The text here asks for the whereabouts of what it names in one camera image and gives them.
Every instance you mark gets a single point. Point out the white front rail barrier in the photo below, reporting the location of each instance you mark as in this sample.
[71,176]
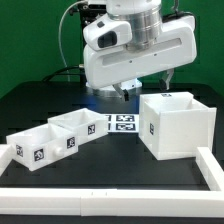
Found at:
[112,202]

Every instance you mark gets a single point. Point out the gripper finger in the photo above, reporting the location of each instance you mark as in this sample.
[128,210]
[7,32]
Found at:
[165,80]
[122,92]

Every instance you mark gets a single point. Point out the white fiducial marker sheet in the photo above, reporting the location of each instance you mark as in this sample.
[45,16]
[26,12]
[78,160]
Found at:
[123,123]

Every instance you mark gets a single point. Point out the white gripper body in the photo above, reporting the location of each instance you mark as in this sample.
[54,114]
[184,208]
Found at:
[110,57]

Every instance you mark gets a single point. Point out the white rail barrier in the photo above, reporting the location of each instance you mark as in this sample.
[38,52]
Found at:
[5,157]
[112,202]
[210,169]

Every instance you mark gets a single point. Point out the white right rail barrier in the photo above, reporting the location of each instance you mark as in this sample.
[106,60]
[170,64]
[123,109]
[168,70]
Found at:
[210,169]

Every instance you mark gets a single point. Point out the white drawer cabinet box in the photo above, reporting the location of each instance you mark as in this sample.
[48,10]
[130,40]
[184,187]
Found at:
[173,125]

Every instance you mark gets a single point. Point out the white left rail barrier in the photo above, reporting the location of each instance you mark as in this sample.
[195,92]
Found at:
[5,157]

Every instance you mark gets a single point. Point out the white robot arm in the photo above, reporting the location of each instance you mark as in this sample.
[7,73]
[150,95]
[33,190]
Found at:
[144,16]

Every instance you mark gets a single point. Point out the white drawer with knob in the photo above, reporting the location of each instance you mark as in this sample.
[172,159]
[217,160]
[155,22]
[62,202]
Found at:
[42,145]

